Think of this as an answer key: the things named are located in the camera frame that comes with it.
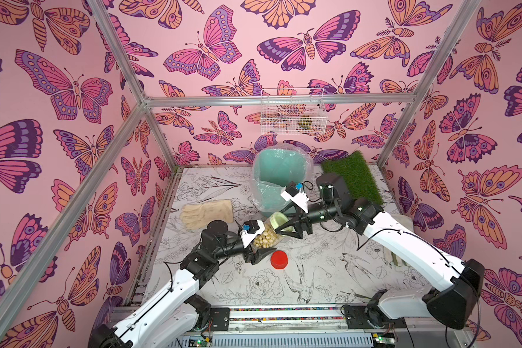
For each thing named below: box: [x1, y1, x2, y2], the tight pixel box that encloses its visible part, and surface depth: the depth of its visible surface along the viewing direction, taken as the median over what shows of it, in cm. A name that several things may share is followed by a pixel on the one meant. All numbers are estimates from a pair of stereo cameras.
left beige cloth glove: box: [180, 200, 234, 230], surface depth 104 cm
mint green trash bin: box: [252, 147, 309, 217], surface depth 94 cm
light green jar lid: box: [269, 210, 296, 233], surface depth 64 cm
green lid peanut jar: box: [252, 216, 290, 249], surface depth 66 cm
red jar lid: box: [270, 250, 289, 270], surface depth 89 cm
